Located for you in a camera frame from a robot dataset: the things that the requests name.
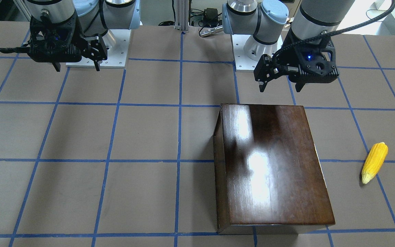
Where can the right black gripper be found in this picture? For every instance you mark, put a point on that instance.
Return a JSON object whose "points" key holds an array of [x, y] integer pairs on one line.
{"points": [[96, 49]]}

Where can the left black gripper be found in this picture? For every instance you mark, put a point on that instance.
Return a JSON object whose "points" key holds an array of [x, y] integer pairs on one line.
{"points": [[288, 58]]}

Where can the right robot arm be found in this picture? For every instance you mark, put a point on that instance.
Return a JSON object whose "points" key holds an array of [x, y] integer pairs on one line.
{"points": [[80, 33]]}

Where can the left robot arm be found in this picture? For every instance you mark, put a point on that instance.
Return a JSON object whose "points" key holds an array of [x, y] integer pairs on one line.
{"points": [[307, 54]]}

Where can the dark wooden drawer cabinet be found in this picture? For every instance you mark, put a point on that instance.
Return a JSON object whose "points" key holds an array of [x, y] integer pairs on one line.
{"points": [[268, 178]]}

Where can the yellow corn cob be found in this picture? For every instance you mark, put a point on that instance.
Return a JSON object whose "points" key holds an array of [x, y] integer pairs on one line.
{"points": [[374, 162]]}

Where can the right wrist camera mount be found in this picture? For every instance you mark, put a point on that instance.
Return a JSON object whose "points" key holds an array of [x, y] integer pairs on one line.
{"points": [[51, 39]]}

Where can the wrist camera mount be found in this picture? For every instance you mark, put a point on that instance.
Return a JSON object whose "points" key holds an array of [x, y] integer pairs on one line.
{"points": [[51, 39], [315, 63]]}

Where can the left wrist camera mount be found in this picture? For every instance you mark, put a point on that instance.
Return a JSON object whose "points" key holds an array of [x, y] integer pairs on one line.
{"points": [[315, 63]]}

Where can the aluminium frame post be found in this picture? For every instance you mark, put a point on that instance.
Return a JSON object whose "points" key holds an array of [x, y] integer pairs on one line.
{"points": [[182, 14]]}

